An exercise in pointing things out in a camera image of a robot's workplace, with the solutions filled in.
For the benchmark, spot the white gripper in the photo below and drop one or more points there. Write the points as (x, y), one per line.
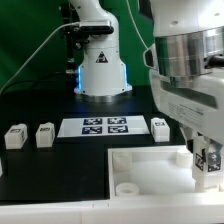
(200, 109)

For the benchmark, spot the white square tabletop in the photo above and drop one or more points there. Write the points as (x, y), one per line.
(155, 173)

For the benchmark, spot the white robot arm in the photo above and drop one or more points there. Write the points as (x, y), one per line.
(186, 62)

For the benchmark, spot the white marker sheet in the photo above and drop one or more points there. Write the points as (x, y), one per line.
(103, 126)

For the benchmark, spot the white front fence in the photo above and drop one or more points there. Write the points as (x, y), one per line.
(203, 208)

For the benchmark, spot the white piece left edge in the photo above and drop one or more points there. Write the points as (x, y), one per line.
(1, 168)

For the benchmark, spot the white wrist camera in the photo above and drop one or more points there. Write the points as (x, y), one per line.
(150, 57)

